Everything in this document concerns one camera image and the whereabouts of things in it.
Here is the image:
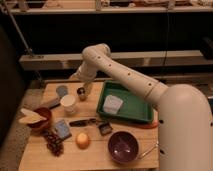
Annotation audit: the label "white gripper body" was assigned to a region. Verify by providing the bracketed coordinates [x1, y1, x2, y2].
[75, 67, 96, 83]

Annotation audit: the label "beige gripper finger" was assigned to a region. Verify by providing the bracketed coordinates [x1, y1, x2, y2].
[69, 73, 78, 80]
[83, 82, 93, 96]

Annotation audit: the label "yellow apple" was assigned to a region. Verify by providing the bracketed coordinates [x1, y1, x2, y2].
[76, 133, 90, 149]

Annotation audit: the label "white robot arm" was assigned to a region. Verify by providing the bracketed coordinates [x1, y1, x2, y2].
[76, 43, 213, 171]

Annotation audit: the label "small metal cup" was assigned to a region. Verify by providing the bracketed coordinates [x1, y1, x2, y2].
[77, 87, 86, 101]

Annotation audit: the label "white paper cup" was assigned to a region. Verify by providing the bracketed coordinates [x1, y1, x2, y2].
[60, 95, 76, 114]

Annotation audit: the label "white sponge block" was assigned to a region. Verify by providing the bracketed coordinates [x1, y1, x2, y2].
[103, 95, 123, 114]

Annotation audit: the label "green plastic tray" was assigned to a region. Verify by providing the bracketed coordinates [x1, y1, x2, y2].
[96, 81, 154, 124]

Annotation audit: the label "small dark box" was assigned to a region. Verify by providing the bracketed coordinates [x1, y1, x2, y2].
[99, 123, 113, 136]

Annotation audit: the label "red bowl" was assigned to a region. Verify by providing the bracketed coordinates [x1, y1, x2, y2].
[29, 107, 52, 132]

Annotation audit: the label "blue sponge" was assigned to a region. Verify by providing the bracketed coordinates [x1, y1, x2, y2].
[54, 120, 72, 140]

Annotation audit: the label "beige wooden spatula pieces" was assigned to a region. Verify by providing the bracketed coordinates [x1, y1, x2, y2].
[19, 108, 46, 124]

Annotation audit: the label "dark red grapes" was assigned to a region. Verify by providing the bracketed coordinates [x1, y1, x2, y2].
[43, 130, 63, 156]

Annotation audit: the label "purple bowl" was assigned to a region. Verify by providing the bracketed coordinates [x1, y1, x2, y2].
[108, 131, 139, 164]

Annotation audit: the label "orange carrot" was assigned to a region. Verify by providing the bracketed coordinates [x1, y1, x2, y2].
[136, 121, 158, 129]

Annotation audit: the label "black handled tool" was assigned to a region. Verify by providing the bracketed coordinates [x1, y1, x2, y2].
[69, 118, 96, 127]

